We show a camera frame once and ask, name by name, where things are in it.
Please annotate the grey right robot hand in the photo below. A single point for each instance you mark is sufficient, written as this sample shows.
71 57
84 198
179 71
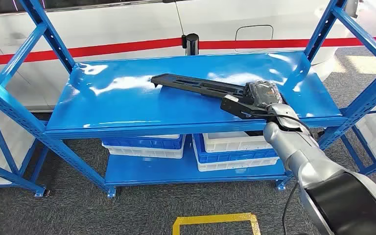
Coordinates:
265 94

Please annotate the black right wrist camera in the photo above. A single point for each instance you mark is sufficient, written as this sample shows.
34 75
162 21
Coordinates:
240 110

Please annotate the white car red stripe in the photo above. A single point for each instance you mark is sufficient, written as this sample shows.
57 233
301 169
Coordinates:
110 26

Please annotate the blue plastic crate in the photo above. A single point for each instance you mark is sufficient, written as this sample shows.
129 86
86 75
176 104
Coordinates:
142 142
233 156

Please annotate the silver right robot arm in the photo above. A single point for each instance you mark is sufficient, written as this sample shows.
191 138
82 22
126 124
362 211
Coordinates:
311 162

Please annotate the chrome and black post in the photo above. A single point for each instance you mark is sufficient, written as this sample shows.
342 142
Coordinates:
191 43

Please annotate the long black plastic part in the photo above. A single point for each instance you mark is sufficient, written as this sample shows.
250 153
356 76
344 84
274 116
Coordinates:
163 80

